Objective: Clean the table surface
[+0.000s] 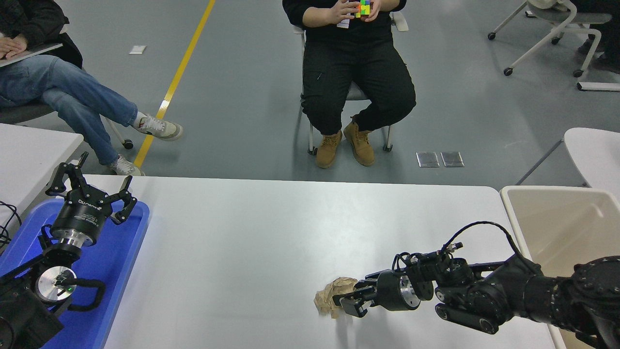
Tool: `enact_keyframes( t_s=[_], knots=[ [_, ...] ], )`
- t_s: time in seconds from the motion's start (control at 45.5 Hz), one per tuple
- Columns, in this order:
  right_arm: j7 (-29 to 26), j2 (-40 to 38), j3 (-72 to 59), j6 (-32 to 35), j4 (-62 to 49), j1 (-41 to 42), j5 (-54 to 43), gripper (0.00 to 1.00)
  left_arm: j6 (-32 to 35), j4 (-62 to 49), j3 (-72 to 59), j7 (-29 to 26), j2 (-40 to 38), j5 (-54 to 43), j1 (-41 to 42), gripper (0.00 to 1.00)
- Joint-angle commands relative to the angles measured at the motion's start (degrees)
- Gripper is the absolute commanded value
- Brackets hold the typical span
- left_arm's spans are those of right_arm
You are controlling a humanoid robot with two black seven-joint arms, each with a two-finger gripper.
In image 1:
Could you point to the white id badge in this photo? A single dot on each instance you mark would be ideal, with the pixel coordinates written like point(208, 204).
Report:
point(343, 24)

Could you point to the person's left hand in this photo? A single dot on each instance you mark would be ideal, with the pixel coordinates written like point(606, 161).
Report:
point(12, 47)
point(374, 9)

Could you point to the person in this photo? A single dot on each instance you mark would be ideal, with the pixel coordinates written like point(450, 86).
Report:
point(358, 72)
point(72, 92)
point(605, 53)

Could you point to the person's right hand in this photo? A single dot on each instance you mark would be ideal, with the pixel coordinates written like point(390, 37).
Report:
point(341, 12)

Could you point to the blue plastic tray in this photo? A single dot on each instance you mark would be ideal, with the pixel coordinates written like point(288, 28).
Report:
point(116, 261)

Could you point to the large pale plastic bin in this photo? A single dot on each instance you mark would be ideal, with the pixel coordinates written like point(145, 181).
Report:
point(557, 218)

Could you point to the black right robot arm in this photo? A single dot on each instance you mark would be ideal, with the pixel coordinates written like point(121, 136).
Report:
point(533, 295)

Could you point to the silver laptop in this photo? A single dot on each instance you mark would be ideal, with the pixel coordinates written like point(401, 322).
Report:
point(43, 51)

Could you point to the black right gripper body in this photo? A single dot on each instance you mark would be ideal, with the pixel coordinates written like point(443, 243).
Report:
point(387, 291)

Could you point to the tan paper ball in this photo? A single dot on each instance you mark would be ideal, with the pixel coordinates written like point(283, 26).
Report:
point(327, 299)

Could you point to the white rounded table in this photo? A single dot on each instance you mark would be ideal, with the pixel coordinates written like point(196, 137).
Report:
point(596, 150)

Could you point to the white side table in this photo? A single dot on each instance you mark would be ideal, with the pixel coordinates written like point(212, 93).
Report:
point(29, 160)

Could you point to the multicoloured puzzle cube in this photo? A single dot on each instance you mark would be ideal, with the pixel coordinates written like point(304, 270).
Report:
point(363, 8)

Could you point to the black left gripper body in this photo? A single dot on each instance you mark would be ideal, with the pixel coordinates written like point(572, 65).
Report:
point(82, 215)

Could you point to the white floor bar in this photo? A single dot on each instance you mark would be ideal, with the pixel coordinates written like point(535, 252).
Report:
point(600, 86)

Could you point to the silver floor outlet cover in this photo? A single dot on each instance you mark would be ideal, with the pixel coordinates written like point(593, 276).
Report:
point(452, 159)
point(428, 159)

